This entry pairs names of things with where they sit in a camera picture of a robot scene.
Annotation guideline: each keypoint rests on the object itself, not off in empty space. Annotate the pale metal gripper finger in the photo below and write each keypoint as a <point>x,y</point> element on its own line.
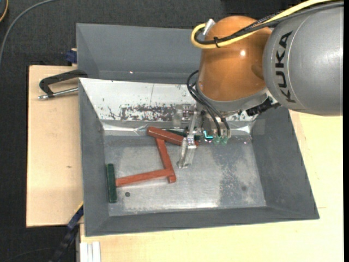
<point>190,153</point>
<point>182,154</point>

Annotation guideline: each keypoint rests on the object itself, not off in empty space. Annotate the red-brown flat block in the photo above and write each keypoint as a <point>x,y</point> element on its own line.
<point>165,135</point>
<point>165,157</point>
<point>141,177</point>

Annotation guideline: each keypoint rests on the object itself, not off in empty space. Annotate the black cylinder on white bracket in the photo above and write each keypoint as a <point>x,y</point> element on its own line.
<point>260,107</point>

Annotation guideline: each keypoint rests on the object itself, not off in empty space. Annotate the dark green flat block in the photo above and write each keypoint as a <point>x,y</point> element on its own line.
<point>177,132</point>
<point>111,183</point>

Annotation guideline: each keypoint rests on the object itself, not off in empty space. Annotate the pale wood flat board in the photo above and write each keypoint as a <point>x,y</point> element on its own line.
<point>53,151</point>

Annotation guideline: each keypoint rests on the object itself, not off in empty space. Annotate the grey metal bin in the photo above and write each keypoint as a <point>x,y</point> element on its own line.
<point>191,195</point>

